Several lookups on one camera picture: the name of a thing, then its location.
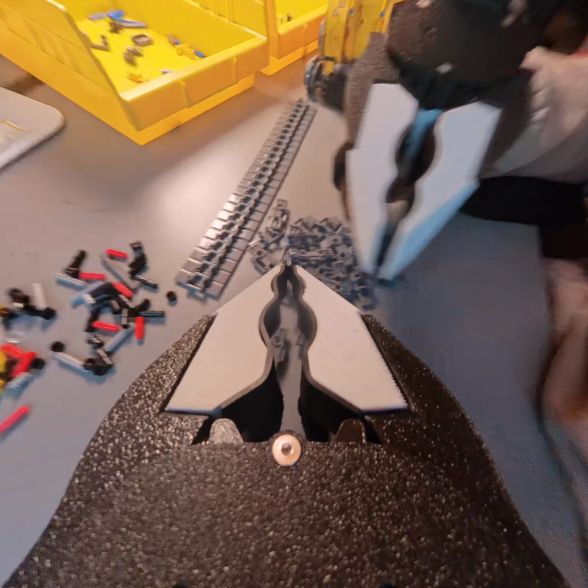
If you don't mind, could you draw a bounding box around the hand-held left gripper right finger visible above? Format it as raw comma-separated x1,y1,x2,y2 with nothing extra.
294,265,409,412

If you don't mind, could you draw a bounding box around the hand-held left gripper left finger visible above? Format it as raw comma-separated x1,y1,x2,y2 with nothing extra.
164,264,286,413

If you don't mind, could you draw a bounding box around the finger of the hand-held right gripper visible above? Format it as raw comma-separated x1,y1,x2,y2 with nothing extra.
379,102,502,281
345,83,421,272

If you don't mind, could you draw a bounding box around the pile of grey track links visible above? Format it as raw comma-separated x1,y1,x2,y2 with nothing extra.
250,200,405,313

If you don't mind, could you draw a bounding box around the yellow toy robot vehicle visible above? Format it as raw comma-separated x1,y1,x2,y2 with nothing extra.
305,0,396,113

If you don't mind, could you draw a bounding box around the pile of small building pieces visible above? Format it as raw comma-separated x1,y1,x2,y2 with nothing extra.
0,241,166,391

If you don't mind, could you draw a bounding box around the person's right forearm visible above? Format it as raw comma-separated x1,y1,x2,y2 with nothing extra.
478,46,588,184

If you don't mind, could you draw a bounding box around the grey desk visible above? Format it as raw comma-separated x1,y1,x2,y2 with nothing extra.
0,55,588,570

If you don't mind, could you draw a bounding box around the person's right hand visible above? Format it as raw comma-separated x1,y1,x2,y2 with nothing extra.
333,145,354,220

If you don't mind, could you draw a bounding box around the black chair armrest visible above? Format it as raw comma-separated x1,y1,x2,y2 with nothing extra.
459,177,588,258

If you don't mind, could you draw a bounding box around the yellow plastic storage bin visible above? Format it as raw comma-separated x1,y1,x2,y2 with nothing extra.
262,0,329,76
0,0,269,145

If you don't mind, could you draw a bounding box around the single red pin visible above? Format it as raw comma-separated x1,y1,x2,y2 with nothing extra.
0,405,32,435

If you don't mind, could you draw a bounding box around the cluster of blue grey pieces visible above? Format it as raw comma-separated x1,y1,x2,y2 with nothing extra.
87,9,207,83

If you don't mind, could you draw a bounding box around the clipboard with diagram sheet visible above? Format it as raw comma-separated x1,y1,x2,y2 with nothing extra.
0,87,65,171

